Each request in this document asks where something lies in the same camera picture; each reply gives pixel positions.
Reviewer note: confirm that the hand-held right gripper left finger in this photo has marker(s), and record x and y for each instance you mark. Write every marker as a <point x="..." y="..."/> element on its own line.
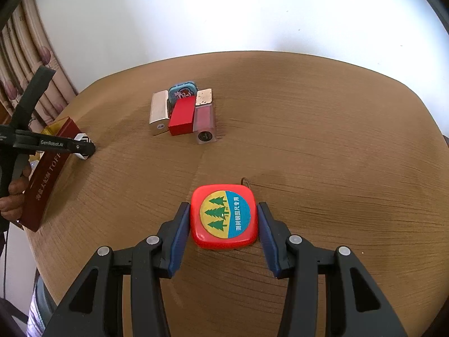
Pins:
<point x="178" y="238"/>

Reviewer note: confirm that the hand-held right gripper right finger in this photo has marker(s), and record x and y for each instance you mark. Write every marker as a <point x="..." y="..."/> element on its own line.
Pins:
<point x="272" y="242"/>

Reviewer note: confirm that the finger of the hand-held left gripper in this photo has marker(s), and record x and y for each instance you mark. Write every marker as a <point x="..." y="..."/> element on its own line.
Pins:
<point x="33" y="91"/>
<point x="52" y="144"/>

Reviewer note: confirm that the red and gold tin box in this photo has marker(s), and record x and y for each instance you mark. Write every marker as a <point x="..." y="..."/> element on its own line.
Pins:
<point x="45" y="182"/>

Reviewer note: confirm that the red tape measure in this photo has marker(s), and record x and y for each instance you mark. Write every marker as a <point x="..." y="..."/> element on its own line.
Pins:
<point x="224" y="217"/>

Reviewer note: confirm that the person's left hand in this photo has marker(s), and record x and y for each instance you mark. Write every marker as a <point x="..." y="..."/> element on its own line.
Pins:
<point x="14" y="205"/>

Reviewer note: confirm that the beige patterned curtain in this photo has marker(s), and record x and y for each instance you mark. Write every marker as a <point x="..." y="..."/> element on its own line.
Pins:
<point x="14" y="42"/>

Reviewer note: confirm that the silver block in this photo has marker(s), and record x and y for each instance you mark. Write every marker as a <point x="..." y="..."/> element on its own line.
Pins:
<point x="159" y="114"/>

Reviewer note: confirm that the red block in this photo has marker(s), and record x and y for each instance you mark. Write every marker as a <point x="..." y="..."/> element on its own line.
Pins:
<point x="181" y="117"/>

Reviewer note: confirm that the pink lipstick gold cap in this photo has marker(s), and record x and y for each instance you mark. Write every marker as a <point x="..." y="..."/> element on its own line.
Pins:
<point x="205" y="119"/>

